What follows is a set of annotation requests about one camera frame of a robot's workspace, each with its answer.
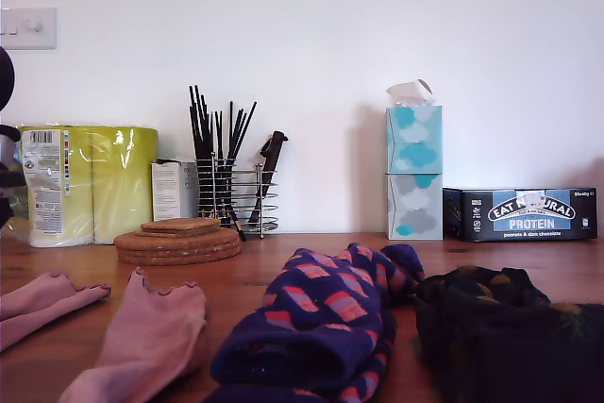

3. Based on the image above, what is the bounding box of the purple sock with pink squares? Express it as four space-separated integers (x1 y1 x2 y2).
210 242 427 393
202 312 400 403

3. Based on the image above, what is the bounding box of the navy sock with brown dots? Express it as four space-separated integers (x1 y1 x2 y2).
413 264 552 310
414 298 604 403

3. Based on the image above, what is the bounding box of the plain pink ribbed sock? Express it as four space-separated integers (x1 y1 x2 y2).
59 267 208 403
0 272 113 353

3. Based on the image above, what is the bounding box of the black tipped wooden brush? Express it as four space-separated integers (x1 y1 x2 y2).
228 210 248 243

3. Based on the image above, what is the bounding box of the round cork trivet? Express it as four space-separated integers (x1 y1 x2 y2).
115 238 243 258
114 227 240 251
117 250 243 267

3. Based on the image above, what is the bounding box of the grey cloud tissue box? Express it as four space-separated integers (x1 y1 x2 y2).
386 173 445 242

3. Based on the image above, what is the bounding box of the blue cloud tissue box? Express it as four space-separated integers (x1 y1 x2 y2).
385 105 444 176

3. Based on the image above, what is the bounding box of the square cork coaster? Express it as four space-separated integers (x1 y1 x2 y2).
140 222 221 238
151 217 222 230

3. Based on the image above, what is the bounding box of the white tissue sheet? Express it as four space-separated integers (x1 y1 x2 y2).
385 79 436 109

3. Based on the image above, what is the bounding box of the small white carton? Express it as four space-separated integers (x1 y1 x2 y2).
150 160 199 223

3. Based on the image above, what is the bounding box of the yellow paper towel pack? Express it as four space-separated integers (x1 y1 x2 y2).
11 124 159 249

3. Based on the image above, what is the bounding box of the black protein bar box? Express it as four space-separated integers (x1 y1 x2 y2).
442 187 598 243

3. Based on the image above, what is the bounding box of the chrome wire utensil holder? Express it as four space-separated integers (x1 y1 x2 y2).
195 151 280 239

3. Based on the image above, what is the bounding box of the white wall switch plate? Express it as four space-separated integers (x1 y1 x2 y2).
0 7 59 51

